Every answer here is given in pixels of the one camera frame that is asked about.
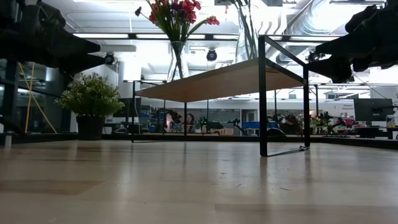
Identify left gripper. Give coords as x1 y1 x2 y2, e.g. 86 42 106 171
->
6 27 107 75

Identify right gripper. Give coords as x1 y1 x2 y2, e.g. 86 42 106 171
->
305 18 398 84

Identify tall glass vase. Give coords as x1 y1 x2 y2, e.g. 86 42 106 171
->
167 40 189 83

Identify large red flower bunch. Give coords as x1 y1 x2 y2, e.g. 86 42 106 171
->
155 0 230 78

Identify black track light cluster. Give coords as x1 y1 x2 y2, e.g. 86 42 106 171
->
306 49 326 63

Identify potted green plant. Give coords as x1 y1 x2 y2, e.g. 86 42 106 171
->
54 72 126 141

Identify black monitor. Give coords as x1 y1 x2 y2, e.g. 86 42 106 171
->
112 98 142 119
353 98 395 123

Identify blue table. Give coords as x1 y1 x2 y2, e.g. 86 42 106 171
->
241 121 276 131

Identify person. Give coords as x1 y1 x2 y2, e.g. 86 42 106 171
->
164 111 177 133
185 112 197 134

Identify cardboard boxes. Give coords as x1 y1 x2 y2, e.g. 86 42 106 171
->
210 128 234 136

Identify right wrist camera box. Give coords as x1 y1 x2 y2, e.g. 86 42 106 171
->
344 4 379 34

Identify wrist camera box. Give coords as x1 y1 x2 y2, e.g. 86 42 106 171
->
344 4 379 34
35 0 67 30

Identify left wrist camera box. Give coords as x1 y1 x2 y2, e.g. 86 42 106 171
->
35 0 67 30

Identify yellow hanging cable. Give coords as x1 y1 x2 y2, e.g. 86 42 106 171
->
18 62 58 134
24 62 35 133

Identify black aluminium table frame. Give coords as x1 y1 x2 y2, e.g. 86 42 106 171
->
0 132 398 151

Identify wooden shelf black metal frame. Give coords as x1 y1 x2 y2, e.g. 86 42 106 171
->
131 34 311 157

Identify small white post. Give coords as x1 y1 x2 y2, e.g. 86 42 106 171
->
3 131 13 149

